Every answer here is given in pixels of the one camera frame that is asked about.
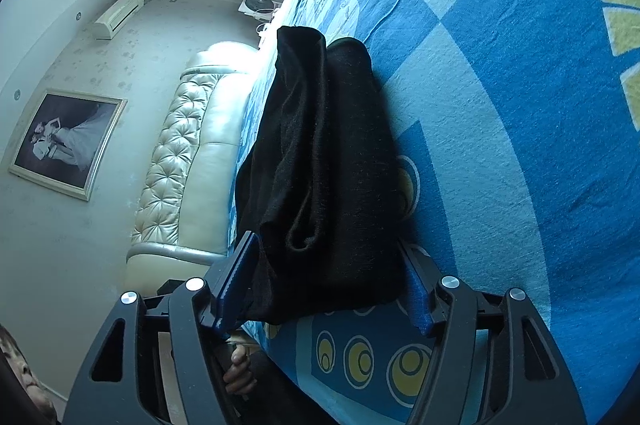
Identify black pants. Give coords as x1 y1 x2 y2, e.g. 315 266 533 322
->
235 26 406 324

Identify person's left hand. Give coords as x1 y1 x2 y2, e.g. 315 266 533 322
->
222 343 259 396

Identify person's head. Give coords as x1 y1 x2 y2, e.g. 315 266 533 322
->
0 325 58 424

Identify cream tufted leather headboard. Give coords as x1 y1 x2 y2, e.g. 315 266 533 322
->
124 41 257 296

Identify framed wedding photo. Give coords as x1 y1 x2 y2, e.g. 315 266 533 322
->
9 88 127 202

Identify blue patterned bed sheet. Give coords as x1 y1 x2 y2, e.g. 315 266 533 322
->
276 0 639 424

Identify white wall air conditioner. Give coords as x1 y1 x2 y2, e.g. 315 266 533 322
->
92 0 144 40

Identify white round wall fan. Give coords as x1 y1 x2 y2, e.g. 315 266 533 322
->
238 0 281 20

